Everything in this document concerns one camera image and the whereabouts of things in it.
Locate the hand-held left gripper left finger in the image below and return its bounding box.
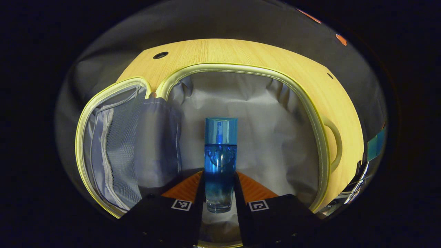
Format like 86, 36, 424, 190
121, 169, 205, 248

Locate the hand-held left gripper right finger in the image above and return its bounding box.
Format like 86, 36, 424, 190
234, 170, 322, 248

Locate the blue glass bottle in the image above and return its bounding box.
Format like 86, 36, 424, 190
204, 117, 238, 214

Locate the pale yellow suitcase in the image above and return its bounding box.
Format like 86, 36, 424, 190
75, 63, 343, 248

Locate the black backdrop cloth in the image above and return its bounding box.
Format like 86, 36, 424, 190
55, 0, 388, 221

